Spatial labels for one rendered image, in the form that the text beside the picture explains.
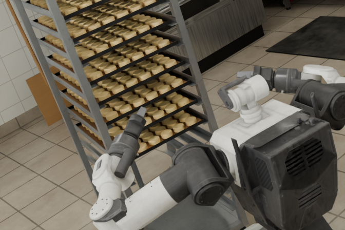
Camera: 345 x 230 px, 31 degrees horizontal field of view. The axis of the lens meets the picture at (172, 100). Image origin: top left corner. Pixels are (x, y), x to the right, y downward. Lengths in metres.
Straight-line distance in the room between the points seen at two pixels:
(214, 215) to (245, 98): 1.36
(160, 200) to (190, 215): 1.39
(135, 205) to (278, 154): 0.40
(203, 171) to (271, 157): 0.18
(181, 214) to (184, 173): 1.44
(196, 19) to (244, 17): 0.53
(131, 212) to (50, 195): 2.42
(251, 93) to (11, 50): 3.73
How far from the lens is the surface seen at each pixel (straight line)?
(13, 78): 5.28
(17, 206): 4.13
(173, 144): 3.15
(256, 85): 1.71
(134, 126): 2.03
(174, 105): 2.59
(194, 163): 1.64
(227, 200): 2.90
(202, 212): 3.03
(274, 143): 1.62
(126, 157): 1.94
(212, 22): 5.02
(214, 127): 2.64
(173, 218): 3.07
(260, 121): 1.74
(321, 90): 1.82
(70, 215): 3.76
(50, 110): 5.13
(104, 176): 1.89
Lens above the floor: 1.80
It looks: 22 degrees down
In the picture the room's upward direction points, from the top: 19 degrees counter-clockwise
